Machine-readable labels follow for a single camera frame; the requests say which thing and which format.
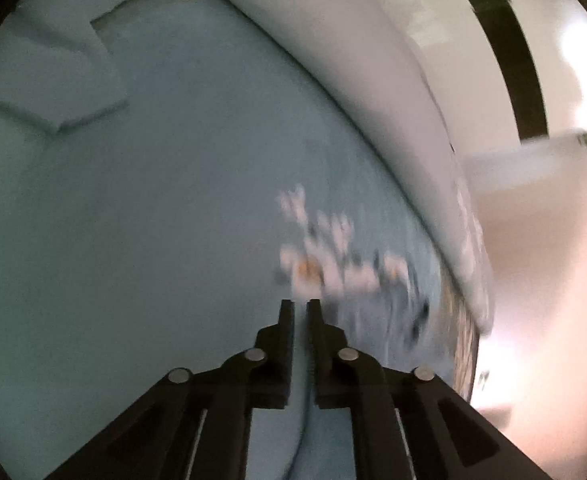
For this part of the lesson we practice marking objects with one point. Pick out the teal floral bed sheet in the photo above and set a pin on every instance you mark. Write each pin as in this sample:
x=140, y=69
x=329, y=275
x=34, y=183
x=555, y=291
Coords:
x=183, y=220

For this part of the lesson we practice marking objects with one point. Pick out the white wardrobe with black stripe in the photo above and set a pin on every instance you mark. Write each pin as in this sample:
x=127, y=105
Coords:
x=473, y=60

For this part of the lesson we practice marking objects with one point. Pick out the light blue garment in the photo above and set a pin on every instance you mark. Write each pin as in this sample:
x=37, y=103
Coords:
x=48, y=60

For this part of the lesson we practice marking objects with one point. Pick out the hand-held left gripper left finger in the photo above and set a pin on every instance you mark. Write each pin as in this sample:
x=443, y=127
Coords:
x=286, y=342

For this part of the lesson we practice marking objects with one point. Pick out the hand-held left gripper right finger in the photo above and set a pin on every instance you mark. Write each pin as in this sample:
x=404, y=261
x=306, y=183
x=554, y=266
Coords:
x=318, y=342

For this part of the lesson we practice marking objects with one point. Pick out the pale floral bed sheet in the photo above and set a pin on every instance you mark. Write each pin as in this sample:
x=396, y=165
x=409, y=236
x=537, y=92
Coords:
x=373, y=85

